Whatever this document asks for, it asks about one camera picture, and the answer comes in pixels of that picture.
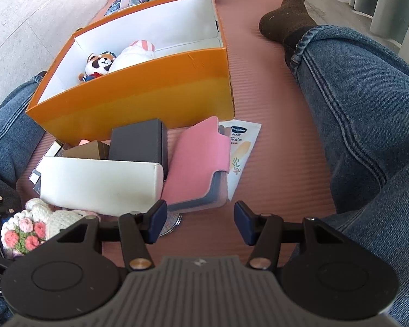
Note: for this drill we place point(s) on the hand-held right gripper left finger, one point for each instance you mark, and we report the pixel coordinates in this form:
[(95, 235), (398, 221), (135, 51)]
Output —
[(156, 218)]

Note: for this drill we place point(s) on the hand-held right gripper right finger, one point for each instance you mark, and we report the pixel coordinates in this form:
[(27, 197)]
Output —
[(245, 222)]

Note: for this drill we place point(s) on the round compact mirror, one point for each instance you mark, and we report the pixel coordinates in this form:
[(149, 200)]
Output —
[(172, 224)]

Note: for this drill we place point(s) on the thin white and dark box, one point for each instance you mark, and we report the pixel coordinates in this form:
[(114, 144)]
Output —
[(37, 179)]

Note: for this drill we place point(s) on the pink felt card holder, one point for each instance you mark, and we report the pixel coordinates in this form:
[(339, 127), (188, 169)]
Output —
[(197, 156)]

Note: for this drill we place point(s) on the black box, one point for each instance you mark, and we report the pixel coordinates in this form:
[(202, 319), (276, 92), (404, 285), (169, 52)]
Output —
[(136, 143)]

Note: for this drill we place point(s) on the dark brown box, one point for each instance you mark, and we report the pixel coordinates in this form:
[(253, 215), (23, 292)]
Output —
[(88, 150)]

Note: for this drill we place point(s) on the orange cardboard box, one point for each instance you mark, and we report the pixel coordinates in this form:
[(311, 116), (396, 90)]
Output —
[(139, 98)]

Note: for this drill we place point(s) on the white hand cream tube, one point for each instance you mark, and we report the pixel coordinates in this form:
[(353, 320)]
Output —
[(240, 150)]

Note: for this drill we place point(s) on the person's left leg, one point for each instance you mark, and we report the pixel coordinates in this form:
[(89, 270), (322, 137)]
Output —
[(10, 126)]

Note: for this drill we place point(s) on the person's leg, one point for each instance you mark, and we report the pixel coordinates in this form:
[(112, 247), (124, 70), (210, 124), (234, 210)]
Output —
[(361, 109), (10, 126)]

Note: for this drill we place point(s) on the small pink object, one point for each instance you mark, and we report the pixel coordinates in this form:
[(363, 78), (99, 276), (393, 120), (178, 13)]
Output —
[(84, 142)]

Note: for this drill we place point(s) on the pink ribbed mat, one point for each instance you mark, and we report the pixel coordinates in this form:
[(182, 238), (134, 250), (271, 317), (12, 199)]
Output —
[(276, 109)]

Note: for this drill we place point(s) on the person's right leg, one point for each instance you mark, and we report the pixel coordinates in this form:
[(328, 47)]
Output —
[(361, 109)]

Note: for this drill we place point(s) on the white plush with striped hat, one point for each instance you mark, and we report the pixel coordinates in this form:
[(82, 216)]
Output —
[(133, 58)]

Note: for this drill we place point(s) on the red panda plush toy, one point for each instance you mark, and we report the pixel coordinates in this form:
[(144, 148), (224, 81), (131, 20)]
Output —
[(100, 64)]

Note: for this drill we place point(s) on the brown sock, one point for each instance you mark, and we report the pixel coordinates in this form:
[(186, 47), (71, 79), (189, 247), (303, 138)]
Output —
[(286, 13)]

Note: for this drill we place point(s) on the wide grey curtain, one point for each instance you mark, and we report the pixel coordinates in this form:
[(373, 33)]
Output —
[(378, 0)]

